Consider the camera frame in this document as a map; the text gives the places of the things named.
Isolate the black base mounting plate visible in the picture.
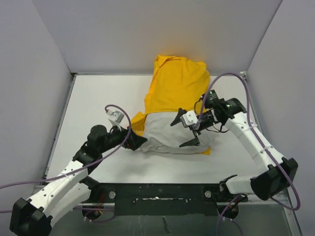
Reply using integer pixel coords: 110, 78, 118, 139
78, 183, 248, 220

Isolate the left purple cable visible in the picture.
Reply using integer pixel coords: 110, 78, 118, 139
0, 104, 132, 224

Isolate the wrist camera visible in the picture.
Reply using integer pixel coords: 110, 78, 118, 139
106, 110, 125, 128
180, 110, 198, 128

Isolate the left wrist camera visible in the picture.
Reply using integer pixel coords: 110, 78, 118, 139
106, 110, 125, 128

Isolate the purple cable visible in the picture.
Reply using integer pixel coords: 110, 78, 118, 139
0, 104, 132, 224
194, 73, 301, 236

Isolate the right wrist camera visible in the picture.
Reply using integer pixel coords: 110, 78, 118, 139
180, 110, 198, 128

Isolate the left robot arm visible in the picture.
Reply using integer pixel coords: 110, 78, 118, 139
9, 125, 147, 236

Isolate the white pillow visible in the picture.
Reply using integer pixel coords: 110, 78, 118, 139
140, 112, 214, 155

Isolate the aluminium frame rail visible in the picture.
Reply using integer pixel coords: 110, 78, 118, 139
19, 71, 303, 236

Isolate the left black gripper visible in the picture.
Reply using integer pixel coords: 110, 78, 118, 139
99, 121, 147, 153

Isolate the yellow printed pillowcase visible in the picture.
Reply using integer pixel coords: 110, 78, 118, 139
130, 54, 212, 156

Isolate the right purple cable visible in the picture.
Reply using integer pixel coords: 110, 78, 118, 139
194, 73, 301, 236

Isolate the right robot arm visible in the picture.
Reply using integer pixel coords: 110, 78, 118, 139
170, 90, 298, 201

